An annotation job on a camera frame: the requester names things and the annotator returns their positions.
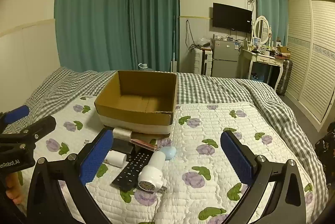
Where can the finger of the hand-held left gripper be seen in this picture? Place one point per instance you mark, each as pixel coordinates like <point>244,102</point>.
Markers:
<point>42,126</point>
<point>16,112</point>

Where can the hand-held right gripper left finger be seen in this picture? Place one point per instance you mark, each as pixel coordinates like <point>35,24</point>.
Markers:
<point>96,160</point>

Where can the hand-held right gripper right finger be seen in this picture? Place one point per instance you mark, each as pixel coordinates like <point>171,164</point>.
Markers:
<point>238,161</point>

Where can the small white box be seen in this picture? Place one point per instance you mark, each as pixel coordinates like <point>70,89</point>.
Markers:
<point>115,159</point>

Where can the small black box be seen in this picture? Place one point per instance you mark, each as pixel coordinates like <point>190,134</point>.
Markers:
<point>123,146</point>

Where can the small silver box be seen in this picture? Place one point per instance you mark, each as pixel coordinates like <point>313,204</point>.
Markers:
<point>121,133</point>

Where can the black remote control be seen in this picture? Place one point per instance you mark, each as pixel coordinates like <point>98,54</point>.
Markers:
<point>132,169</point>

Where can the thin pink box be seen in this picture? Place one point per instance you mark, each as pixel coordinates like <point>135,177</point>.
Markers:
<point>144,144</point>

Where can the white cylindrical plug-in device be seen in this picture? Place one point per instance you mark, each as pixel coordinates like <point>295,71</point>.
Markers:
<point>153,169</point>

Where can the light blue egg-shaped gadget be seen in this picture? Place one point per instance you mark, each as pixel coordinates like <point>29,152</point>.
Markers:
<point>168,152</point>

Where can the cardboard box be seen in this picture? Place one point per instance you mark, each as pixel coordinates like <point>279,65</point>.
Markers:
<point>136,85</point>

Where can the person's left hand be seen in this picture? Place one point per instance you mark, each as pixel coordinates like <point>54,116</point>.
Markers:
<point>13,188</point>

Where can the white floral quilt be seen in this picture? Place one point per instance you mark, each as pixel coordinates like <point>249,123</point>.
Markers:
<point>199,122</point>

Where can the blue basin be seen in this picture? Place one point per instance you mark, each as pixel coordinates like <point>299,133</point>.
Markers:
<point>257,77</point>

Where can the dark patterned clothing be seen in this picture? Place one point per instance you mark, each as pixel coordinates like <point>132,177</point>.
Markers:
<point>325,148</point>

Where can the dark suitcase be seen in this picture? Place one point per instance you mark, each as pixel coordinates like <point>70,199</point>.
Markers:
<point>285,77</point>

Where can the silver refrigerator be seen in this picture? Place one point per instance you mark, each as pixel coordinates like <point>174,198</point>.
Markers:
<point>225,59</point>

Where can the white dressing table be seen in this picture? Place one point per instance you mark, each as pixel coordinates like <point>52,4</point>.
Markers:
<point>261,58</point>

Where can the white suitcase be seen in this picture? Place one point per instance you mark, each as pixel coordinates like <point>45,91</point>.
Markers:
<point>201,61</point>

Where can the teal curtain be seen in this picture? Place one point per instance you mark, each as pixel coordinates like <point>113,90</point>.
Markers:
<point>154,17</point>
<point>272,4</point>
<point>89,17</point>

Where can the clear plastic bag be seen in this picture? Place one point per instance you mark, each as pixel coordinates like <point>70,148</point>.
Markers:
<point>202,42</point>

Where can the white louvered wardrobe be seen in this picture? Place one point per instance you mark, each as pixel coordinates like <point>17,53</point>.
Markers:
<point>311,56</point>

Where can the oval white mirror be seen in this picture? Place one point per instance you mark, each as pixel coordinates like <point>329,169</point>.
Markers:
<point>261,27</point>

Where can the small photo frame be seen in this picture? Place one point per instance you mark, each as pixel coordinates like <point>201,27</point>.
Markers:
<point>256,42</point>

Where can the black wall television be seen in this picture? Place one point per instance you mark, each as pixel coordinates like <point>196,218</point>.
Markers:
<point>231,17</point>

